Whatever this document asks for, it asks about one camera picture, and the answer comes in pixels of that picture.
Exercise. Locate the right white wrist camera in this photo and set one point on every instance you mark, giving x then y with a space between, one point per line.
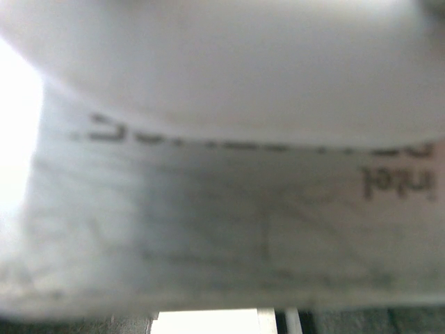
193 155

